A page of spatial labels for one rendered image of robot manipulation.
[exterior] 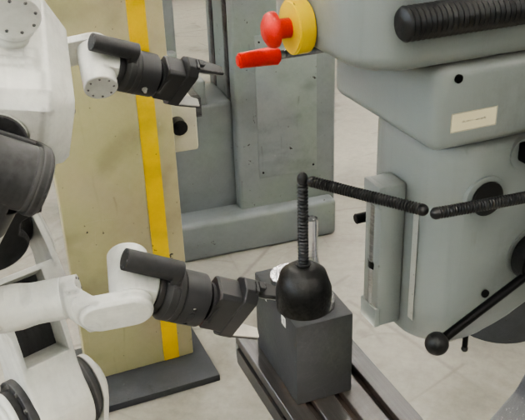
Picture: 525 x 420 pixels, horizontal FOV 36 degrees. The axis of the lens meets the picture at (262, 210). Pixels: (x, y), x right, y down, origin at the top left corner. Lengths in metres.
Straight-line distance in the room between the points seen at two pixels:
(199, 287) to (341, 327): 0.39
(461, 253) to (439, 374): 2.21
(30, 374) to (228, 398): 1.66
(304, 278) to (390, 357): 2.29
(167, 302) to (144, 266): 0.07
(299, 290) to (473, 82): 0.32
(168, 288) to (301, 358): 0.41
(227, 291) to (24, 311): 0.31
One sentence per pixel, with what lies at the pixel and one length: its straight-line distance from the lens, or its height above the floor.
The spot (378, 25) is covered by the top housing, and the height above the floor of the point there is 1.78.
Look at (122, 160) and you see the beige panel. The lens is 2.78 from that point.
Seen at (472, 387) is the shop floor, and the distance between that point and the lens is 3.18.
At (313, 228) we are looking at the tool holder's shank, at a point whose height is 1.28.
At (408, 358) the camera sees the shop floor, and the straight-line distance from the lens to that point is 3.27.
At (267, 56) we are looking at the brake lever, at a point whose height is 1.70.
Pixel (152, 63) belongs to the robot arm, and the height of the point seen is 1.53.
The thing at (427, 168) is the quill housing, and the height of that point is 1.58.
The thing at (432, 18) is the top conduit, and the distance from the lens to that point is 0.79.
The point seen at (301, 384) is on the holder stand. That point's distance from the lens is 1.60.
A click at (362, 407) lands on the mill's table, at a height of 0.92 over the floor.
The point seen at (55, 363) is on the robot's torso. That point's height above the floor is 1.10.
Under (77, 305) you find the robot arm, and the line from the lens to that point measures 1.22.
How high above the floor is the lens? 1.98
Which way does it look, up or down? 27 degrees down
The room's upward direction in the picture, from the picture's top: 2 degrees counter-clockwise
